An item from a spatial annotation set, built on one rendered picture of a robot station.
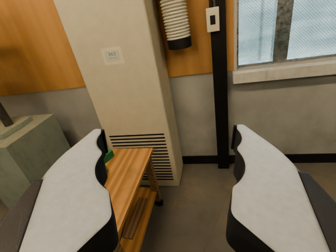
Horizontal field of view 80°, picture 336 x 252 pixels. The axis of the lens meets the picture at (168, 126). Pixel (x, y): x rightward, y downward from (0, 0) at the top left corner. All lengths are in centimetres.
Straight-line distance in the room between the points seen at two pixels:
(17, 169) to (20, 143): 18
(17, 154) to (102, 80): 79
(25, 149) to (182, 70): 127
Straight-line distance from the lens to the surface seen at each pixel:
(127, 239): 139
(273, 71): 155
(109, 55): 135
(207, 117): 170
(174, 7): 132
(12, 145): 173
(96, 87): 147
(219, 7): 141
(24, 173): 180
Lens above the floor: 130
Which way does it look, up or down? 29 degrees down
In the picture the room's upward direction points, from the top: 11 degrees counter-clockwise
